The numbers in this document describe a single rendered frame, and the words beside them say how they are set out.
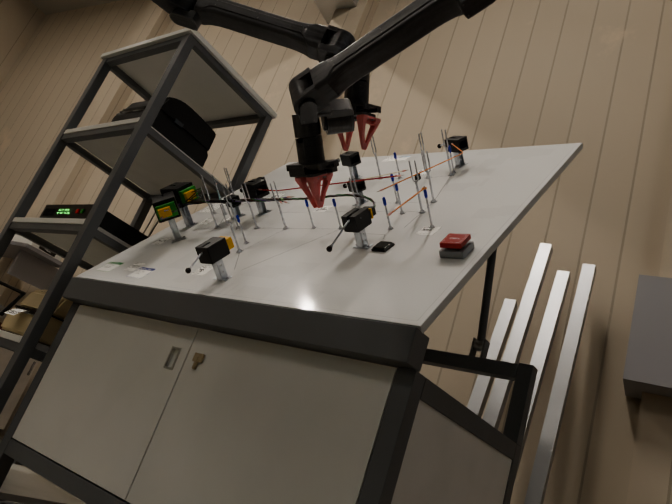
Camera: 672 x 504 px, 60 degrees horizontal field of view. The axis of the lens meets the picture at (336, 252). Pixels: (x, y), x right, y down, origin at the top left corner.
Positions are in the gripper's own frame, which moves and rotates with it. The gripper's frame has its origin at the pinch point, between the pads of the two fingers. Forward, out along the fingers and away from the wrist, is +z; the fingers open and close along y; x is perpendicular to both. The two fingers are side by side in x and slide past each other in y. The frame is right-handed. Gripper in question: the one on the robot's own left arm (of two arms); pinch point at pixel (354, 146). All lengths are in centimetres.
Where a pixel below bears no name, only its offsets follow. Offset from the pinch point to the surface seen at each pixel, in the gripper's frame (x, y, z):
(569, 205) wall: -238, 32, 5
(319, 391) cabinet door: 25, -14, 49
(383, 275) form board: 6.6, -14.5, 28.5
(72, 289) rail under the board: 28, 81, 40
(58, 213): 16, 119, 19
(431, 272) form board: 3.6, -24.3, 27.1
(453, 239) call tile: -2.8, -25.4, 20.4
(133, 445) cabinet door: 38, 30, 69
